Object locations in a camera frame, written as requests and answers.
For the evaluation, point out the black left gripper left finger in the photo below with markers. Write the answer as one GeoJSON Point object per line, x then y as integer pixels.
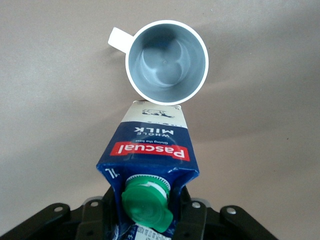
{"type": "Point", "coordinates": [97, 220]}

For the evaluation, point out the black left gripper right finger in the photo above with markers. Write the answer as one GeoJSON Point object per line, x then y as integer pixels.
{"type": "Point", "coordinates": [191, 220]}

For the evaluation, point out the blue milk carton green cap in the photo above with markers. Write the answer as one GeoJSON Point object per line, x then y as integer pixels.
{"type": "Point", "coordinates": [150, 150]}

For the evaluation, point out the white mug with grey inside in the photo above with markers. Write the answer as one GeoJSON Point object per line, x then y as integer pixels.
{"type": "Point", "coordinates": [167, 62]}

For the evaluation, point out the brown table cloth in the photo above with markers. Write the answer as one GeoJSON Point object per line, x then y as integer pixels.
{"type": "Point", "coordinates": [37, 75]}

